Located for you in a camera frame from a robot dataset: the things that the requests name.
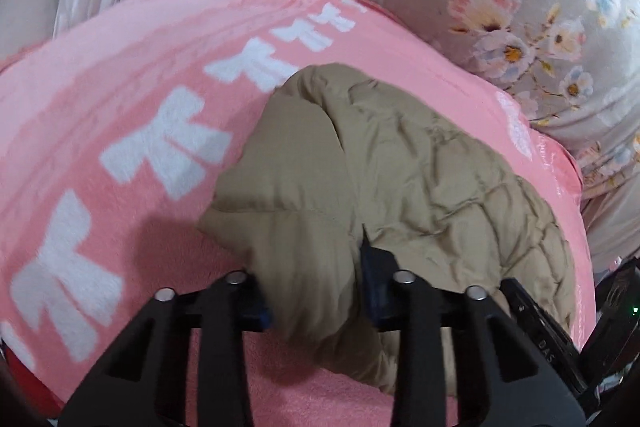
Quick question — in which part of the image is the khaki quilted jacket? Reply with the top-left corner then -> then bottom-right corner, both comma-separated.
197,63 -> 583,395

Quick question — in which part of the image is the black device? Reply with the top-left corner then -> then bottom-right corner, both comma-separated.
580,257 -> 640,388

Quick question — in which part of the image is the beige curtain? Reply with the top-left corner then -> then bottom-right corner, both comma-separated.
582,187 -> 640,268

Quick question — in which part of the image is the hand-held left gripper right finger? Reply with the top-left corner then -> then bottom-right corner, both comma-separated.
360,227 -> 586,427

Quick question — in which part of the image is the red cloth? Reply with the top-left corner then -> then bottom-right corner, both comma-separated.
0,342 -> 66,418

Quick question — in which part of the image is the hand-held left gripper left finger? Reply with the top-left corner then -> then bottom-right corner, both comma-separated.
59,271 -> 273,427

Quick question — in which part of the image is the pink printed blanket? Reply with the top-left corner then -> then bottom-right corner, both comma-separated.
0,0 -> 598,427

